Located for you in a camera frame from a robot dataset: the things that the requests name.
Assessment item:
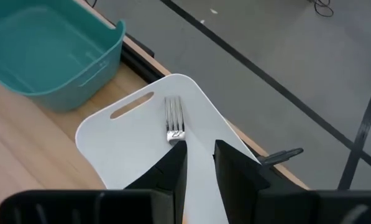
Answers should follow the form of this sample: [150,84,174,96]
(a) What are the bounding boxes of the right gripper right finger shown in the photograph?
[214,139,310,224]

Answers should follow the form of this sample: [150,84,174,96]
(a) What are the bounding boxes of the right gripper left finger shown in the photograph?
[124,140,188,224]

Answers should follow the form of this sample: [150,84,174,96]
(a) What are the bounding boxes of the silver fork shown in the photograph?
[163,95,186,146]

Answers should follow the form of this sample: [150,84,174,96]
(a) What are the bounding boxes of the white plastic cutting board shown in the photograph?
[75,73,260,224]

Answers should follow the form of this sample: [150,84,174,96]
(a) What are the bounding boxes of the black table clamp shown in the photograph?
[256,147,305,167]

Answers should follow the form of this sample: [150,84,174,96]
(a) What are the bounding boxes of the teal plastic bin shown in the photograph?
[0,0,127,113]

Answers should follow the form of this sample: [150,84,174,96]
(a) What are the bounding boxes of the black table-edge rail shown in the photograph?
[119,32,171,84]

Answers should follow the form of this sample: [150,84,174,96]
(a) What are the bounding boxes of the black floor cable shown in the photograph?
[308,0,335,18]

